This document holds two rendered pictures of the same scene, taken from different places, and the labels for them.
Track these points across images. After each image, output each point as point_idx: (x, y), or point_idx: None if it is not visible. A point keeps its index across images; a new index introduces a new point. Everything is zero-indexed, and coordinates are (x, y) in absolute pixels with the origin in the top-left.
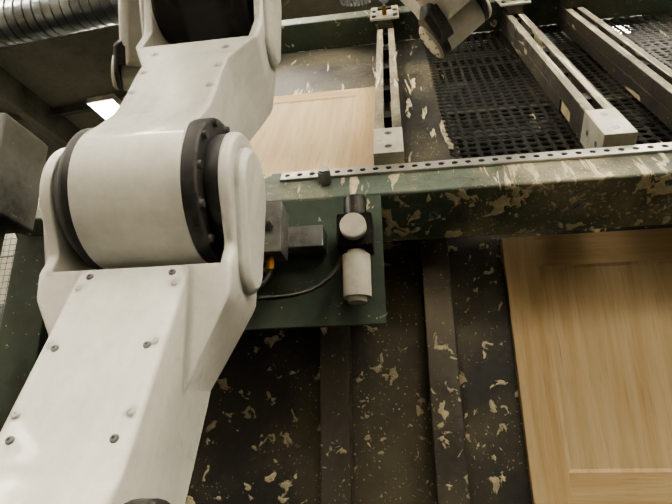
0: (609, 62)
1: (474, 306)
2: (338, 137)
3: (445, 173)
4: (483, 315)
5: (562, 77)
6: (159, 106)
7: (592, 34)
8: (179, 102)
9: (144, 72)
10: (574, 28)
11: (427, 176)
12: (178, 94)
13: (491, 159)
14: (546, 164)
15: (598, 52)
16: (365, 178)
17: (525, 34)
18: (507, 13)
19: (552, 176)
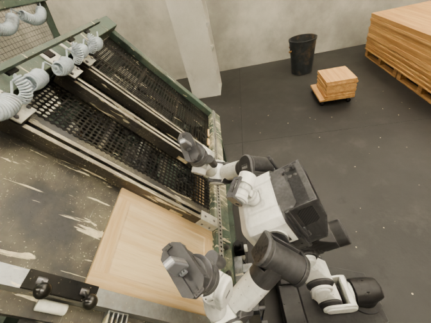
0: (152, 120)
1: None
2: (178, 231)
3: (222, 214)
4: None
5: (177, 148)
6: (321, 266)
7: (133, 102)
8: (319, 262)
9: (318, 268)
10: (106, 87)
11: (223, 219)
12: (318, 262)
13: (219, 200)
14: (220, 191)
15: (140, 111)
16: (222, 235)
17: (120, 110)
18: (74, 80)
19: (225, 195)
